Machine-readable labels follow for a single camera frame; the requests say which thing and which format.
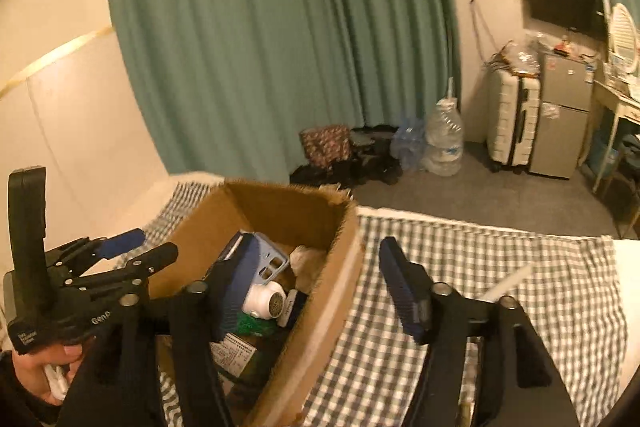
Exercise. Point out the cardboard box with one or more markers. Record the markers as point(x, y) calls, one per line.
point(320, 307)

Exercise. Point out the floral bag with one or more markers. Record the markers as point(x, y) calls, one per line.
point(325, 147)

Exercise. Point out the green packet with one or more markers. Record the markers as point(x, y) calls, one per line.
point(257, 326)

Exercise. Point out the white round device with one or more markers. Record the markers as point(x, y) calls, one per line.
point(262, 302)

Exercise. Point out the checked blanket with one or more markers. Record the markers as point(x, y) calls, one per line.
point(475, 252)

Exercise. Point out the white dressing table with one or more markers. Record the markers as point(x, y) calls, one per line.
point(620, 104)

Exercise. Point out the person's left hand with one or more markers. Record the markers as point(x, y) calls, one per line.
point(32, 374)

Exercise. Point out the blue plastic case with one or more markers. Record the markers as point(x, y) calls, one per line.
point(267, 259)

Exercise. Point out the wide green curtain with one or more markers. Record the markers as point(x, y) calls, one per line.
point(275, 32)

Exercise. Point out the white tube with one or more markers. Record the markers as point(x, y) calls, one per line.
point(510, 283)

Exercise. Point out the clear plastic bag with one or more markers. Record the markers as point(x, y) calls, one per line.
point(522, 59)

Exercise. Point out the white oval vanity mirror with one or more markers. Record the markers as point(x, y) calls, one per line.
point(622, 32)

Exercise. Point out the black and white small box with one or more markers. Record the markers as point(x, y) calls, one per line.
point(294, 307)

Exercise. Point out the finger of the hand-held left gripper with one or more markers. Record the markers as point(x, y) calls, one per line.
point(150, 259)
point(120, 241)

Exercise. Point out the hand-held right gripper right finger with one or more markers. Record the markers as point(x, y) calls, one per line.
point(400, 287)

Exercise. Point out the white suitcase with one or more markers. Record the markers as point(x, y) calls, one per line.
point(510, 122)

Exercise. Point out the grey small fridge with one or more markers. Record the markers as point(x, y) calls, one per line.
point(562, 127)

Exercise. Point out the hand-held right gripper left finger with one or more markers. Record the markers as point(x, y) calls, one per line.
point(235, 287)

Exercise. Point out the large clear water bottle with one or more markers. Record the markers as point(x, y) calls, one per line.
point(444, 137)

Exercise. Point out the dark clothes pile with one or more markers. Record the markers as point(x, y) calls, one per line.
point(370, 162)

